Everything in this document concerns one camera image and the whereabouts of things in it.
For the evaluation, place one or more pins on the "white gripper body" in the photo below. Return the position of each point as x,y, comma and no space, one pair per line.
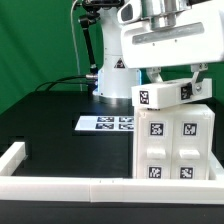
161,33

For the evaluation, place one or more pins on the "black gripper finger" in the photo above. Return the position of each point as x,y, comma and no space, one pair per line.
198,71
154,74

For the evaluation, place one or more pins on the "small white tagged box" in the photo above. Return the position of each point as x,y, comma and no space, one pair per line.
170,93

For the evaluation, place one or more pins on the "white cabinet door panel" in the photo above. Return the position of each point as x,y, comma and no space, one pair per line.
154,148
191,147

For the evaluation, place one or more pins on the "white cabinet body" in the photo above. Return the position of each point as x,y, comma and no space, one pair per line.
172,112

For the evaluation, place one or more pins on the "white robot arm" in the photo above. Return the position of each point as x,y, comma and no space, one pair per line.
115,78

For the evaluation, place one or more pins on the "white fiducial marker sheet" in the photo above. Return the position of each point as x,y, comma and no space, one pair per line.
105,123

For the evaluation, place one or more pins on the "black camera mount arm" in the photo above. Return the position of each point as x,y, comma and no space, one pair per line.
92,16

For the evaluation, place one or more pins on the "white U-shaped fence frame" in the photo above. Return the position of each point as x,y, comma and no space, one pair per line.
98,190

